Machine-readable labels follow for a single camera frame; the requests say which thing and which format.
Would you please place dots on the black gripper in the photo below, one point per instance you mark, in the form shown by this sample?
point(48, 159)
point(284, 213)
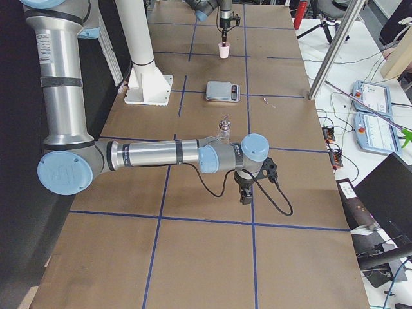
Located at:
point(244, 184)
point(224, 17)

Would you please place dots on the pink cup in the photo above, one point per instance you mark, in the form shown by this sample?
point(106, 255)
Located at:
point(224, 49)

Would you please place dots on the glass sauce bottle steel cap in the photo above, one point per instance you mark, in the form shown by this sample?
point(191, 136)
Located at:
point(224, 130)

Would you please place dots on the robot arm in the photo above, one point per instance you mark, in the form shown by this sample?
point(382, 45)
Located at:
point(73, 159)
point(203, 8)

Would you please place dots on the digital kitchen scale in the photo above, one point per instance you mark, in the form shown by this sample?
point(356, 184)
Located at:
point(222, 91)

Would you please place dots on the red cylinder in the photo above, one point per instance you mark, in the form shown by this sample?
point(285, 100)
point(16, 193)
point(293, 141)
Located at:
point(300, 12)

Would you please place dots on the black computer monitor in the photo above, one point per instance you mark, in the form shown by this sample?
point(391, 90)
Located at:
point(386, 193)

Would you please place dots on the lower teach pendant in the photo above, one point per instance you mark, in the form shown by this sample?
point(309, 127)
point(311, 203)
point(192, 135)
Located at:
point(376, 135)

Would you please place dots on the teach pendant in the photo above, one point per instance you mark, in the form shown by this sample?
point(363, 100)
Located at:
point(376, 135)
point(376, 97)

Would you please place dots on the upper teach pendant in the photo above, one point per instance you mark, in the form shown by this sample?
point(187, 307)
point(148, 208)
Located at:
point(376, 97)

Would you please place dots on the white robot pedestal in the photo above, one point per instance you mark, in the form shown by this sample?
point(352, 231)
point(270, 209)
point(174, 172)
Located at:
point(147, 85)

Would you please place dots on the aluminium frame post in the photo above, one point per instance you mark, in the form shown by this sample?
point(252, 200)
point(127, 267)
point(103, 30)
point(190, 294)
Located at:
point(345, 26)

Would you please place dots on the green handled reacher grabber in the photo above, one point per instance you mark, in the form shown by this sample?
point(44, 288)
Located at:
point(407, 133)

